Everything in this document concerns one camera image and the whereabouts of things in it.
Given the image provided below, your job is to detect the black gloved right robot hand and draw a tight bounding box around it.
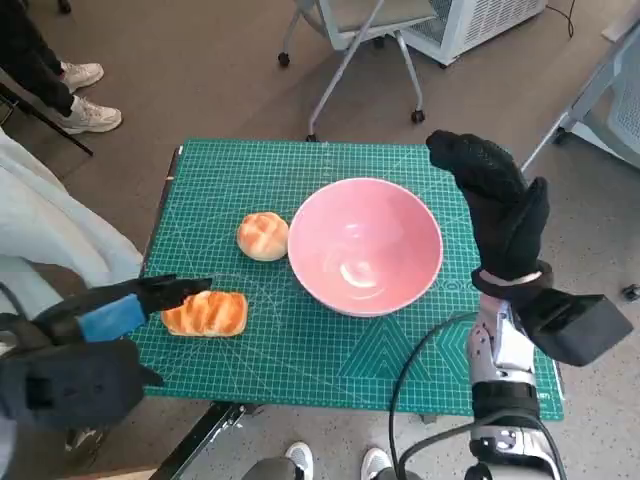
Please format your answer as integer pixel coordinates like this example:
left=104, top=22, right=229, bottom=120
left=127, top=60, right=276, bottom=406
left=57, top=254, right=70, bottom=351
left=425, top=129, right=551, bottom=281

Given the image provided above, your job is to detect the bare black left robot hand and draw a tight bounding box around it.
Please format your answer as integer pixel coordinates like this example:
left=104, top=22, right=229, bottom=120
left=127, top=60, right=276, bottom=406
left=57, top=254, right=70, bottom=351
left=29, top=273, right=214, bottom=347

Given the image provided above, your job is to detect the rectangular toy bread loaf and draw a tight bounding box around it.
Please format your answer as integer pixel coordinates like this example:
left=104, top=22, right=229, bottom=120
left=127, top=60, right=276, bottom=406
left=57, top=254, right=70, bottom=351
left=160, top=290, right=249, bottom=339

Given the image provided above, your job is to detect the pink bowl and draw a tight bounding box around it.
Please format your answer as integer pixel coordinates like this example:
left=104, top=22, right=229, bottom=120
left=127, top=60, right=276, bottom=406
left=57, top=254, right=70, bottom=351
left=287, top=178, right=445, bottom=319

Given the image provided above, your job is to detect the round toy bread bun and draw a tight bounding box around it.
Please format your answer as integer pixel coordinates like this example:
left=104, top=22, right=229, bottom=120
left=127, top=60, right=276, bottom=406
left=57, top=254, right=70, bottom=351
left=236, top=211, right=290, bottom=262

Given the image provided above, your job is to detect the person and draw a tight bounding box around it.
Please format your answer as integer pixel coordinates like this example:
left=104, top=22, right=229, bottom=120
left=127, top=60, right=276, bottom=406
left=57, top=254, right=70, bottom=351
left=0, top=127, right=145, bottom=454
left=0, top=0, right=124, bottom=135

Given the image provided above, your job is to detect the white perforated cabinet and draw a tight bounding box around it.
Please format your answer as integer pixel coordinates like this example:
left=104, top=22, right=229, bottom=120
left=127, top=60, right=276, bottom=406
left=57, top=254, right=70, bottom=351
left=399, top=0, right=547, bottom=66

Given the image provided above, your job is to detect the black stand leg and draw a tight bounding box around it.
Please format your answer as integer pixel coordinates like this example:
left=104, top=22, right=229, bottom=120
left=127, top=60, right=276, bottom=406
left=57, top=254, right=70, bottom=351
left=0, top=82, right=95, bottom=156

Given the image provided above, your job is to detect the green cutting mat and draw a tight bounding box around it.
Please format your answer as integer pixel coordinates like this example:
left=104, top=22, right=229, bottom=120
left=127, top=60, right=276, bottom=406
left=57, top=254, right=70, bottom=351
left=135, top=138, right=566, bottom=421

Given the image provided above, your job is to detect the white paper sheet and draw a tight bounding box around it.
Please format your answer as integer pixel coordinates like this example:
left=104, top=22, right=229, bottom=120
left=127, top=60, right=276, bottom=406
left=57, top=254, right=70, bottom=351
left=602, top=15, right=639, bottom=40

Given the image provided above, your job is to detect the grey wheeled office chair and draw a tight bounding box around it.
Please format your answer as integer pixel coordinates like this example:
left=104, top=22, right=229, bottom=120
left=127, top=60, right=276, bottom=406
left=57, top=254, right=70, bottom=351
left=277, top=0, right=441, bottom=142

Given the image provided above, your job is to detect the white sneaker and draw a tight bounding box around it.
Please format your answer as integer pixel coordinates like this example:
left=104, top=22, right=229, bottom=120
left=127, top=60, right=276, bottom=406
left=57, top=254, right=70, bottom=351
left=360, top=446, right=394, bottom=474
left=284, top=440, right=315, bottom=480

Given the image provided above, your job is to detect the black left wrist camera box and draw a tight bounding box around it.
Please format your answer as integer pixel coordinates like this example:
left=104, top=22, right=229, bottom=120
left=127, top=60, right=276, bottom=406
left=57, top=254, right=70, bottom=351
left=0, top=339, right=165, bottom=432

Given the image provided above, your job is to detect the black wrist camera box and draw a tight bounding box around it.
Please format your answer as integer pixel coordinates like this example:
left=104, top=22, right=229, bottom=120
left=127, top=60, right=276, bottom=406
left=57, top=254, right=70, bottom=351
left=519, top=287, right=635, bottom=367
left=0, top=339, right=165, bottom=432

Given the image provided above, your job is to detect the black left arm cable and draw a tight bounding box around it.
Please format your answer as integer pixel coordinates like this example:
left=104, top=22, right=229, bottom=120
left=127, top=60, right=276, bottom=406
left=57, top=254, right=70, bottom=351
left=0, top=282, right=31, bottom=321

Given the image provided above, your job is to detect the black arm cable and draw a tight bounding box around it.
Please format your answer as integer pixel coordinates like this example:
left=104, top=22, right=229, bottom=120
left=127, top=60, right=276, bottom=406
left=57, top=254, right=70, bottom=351
left=0, top=282, right=31, bottom=321
left=388, top=312, right=479, bottom=480

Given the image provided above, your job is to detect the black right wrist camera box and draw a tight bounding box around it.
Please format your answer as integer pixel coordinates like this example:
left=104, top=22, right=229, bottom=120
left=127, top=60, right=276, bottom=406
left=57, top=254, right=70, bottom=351
left=519, top=287, right=635, bottom=367

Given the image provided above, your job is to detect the black metal table rail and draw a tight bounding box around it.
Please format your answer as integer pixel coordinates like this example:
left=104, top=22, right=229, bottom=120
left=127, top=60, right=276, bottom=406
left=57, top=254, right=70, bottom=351
left=154, top=402, right=266, bottom=480

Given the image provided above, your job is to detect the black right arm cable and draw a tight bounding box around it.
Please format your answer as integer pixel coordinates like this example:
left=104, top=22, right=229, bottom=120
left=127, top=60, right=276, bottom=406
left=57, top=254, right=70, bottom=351
left=388, top=312, right=479, bottom=480

